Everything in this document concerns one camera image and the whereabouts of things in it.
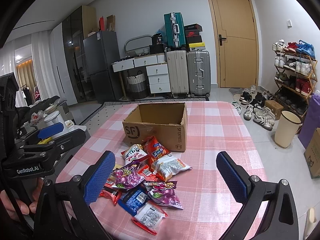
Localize purple snack bag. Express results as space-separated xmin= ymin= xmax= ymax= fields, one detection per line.
xmin=143 ymin=181 xmax=183 ymax=210
xmin=112 ymin=160 xmax=145 ymax=190

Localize white red Korean noodle bag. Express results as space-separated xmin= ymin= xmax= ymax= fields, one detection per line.
xmin=121 ymin=144 xmax=149 ymax=165

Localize blue cookie snack pack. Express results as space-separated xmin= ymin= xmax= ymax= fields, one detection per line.
xmin=117 ymin=186 xmax=149 ymax=217

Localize red orange chips bag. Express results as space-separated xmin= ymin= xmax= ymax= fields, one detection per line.
xmin=143 ymin=136 xmax=171 ymax=167

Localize white fries snack bag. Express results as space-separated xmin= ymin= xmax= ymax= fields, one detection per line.
xmin=150 ymin=154 xmax=191 ymax=182

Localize purple snack bag front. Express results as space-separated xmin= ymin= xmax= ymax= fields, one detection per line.
xmin=143 ymin=181 xmax=183 ymax=210

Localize white red instruction snack pack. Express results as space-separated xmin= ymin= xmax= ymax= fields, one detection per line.
xmin=131 ymin=200 xmax=168 ymax=235

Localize red wafer snack pack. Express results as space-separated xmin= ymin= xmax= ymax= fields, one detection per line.
xmin=99 ymin=179 xmax=122 ymax=206

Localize person's left hand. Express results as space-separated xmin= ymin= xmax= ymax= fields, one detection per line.
xmin=1 ymin=178 xmax=43 ymax=221

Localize white kettle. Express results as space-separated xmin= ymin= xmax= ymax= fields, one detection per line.
xmin=44 ymin=111 xmax=68 ymax=139

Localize pink checkered tablecloth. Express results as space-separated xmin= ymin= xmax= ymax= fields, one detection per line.
xmin=56 ymin=101 xmax=267 ymax=239

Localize patterned floor rug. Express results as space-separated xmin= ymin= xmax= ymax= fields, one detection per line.
xmin=79 ymin=97 xmax=209 ymax=125

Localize cream trash bin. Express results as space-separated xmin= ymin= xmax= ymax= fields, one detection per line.
xmin=274 ymin=110 xmax=302 ymax=148

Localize brown carton on floor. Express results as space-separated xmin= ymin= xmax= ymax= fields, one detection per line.
xmin=304 ymin=128 xmax=320 ymax=179

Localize pile of shoes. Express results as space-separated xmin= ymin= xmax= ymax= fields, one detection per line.
xmin=232 ymin=85 xmax=276 ymax=131

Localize brown SF cardboard box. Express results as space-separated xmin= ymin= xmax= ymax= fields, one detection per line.
xmin=123 ymin=102 xmax=188 ymax=152

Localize small brown shoe box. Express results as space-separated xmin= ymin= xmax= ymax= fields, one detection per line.
xmin=265 ymin=100 xmax=284 ymax=120

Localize woven laundry basket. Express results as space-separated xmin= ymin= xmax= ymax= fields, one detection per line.
xmin=126 ymin=70 xmax=148 ymax=100

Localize dark grey refrigerator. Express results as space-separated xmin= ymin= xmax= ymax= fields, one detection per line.
xmin=83 ymin=31 xmax=123 ymax=103

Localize black glass cabinet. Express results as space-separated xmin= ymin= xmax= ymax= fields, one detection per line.
xmin=62 ymin=5 xmax=98 ymax=103

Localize white drawer desk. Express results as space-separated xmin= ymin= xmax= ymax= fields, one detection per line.
xmin=112 ymin=53 xmax=171 ymax=95

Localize oval mirror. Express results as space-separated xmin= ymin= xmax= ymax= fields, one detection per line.
xmin=124 ymin=35 xmax=152 ymax=56

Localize silver grey suitcase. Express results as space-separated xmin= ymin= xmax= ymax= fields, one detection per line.
xmin=187 ymin=50 xmax=211 ymax=98

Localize wooden shoe rack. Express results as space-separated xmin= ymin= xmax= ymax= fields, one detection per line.
xmin=272 ymin=39 xmax=318 ymax=119

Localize beige suitcase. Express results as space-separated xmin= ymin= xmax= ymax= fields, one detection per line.
xmin=167 ymin=50 xmax=189 ymax=95

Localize stacked shoe boxes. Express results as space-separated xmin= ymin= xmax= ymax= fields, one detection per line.
xmin=184 ymin=23 xmax=206 ymax=51

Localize teal suitcase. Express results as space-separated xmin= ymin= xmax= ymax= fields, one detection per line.
xmin=164 ymin=12 xmax=187 ymax=50

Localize wooden door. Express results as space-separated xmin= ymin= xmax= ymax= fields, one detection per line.
xmin=208 ymin=0 xmax=259 ymax=88

